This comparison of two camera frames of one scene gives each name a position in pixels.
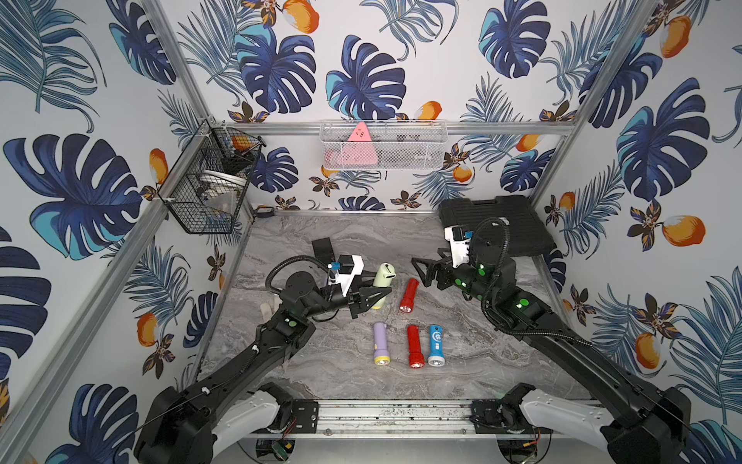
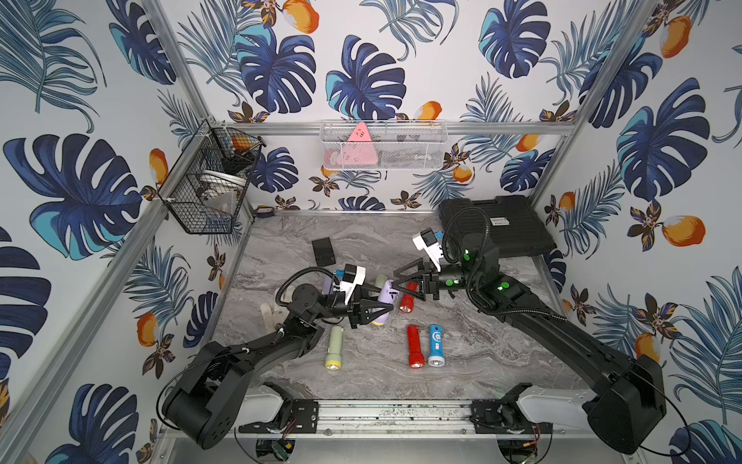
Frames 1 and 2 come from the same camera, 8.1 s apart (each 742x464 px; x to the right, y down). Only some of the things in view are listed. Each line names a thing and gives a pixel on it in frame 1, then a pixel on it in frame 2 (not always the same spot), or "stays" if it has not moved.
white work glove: (268, 310) stays
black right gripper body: (466, 276) stays
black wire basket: (207, 184) stays
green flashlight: (385, 273) to (333, 359)
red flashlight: (408, 295) stays
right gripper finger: (429, 275) to (413, 287)
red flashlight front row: (415, 355) stays
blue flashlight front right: (436, 357) stays
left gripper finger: (368, 296) to (370, 309)
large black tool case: (527, 232) stays
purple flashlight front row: (381, 343) to (387, 294)
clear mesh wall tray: (384, 144) stays
